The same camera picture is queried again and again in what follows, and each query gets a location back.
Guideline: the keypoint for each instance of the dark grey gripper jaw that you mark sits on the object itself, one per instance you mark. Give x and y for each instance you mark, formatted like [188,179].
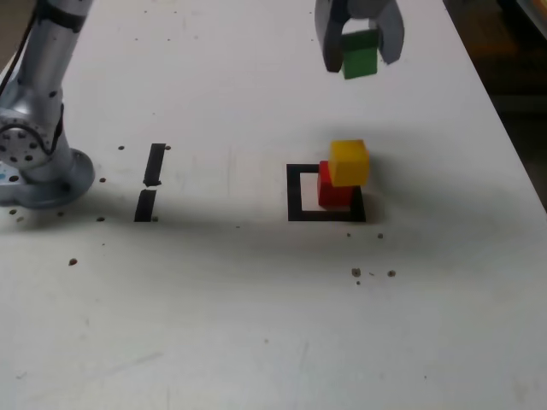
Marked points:
[331,38]

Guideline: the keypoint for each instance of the red cube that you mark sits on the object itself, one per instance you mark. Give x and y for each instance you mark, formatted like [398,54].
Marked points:
[333,196]

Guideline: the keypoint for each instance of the green cube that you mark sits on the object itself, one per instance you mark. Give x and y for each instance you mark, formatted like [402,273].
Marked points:
[359,64]

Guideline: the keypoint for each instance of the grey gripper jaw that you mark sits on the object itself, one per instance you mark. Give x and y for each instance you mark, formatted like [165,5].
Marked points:
[392,34]

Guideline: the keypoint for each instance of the yellow cube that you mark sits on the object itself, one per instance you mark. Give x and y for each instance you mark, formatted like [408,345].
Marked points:
[349,164]

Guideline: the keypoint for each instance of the black tape square outline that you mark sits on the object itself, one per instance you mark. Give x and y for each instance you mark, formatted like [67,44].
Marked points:
[294,192]

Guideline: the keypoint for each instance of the black tape strip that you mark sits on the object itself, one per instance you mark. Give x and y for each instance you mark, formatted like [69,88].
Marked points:
[154,162]

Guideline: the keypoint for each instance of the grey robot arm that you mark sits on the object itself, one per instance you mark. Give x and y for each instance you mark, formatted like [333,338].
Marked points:
[42,85]

